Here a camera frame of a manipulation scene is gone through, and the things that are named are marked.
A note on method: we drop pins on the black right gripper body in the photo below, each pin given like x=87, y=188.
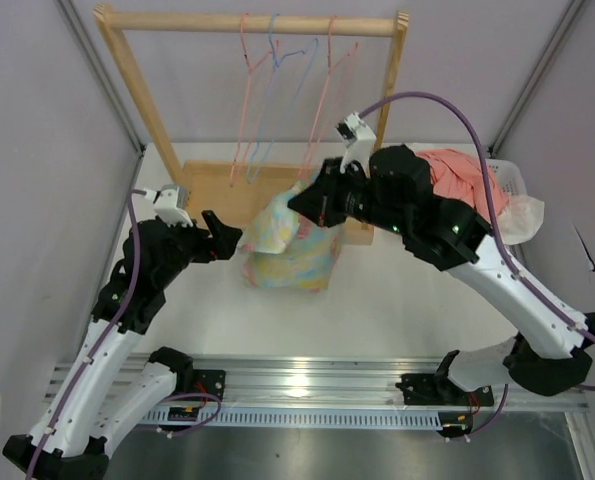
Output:
x=353, y=197

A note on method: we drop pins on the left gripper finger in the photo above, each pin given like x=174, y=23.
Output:
x=213, y=223
x=224, y=242

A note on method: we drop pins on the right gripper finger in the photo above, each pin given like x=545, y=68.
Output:
x=315, y=206
x=328, y=178

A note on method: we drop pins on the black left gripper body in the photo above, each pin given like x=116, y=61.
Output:
x=188, y=246

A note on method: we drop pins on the floral pastel skirt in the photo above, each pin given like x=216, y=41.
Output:
x=286, y=250

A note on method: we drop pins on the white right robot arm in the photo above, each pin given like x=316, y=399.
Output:
x=547, y=356

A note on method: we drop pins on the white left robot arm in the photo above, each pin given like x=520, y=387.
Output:
x=79, y=432

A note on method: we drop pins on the wooden hanger rack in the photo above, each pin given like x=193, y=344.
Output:
x=207, y=180

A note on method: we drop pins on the coral pink garment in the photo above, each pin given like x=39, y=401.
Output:
x=456, y=175

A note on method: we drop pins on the white plastic laundry basket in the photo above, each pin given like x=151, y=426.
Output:
x=505, y=182

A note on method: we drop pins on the white sheer garment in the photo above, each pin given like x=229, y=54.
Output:
x=520, y=220

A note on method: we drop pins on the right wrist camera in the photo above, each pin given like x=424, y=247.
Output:
x=358, y=139

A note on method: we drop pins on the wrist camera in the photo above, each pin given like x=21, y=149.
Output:
x=358, y=139
x=169, y=204

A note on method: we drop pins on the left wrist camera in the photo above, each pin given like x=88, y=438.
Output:
x=169, y=204

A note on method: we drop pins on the blue wire hanger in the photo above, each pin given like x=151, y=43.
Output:
x=278, y=105

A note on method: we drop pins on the right pink wire hanger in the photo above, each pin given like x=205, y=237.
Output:
x=320, y=121

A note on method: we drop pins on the pink wire hanger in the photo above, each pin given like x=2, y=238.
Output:
x=251, y=67
x=320, y=121

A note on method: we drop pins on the left pink wire hanger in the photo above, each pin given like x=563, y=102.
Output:
x=251, y=67

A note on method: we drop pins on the aluminium mounting rail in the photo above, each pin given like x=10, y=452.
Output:
x=320, y=383

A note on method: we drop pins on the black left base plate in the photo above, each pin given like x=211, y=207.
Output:
x=210, y=381

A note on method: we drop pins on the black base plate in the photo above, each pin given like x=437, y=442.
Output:
x=210, y=381
x=427, y=389

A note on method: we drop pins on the white slotted cable duct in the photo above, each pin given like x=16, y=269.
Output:
x=390, y=418

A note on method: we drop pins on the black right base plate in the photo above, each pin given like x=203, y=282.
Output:
x=427, y=389

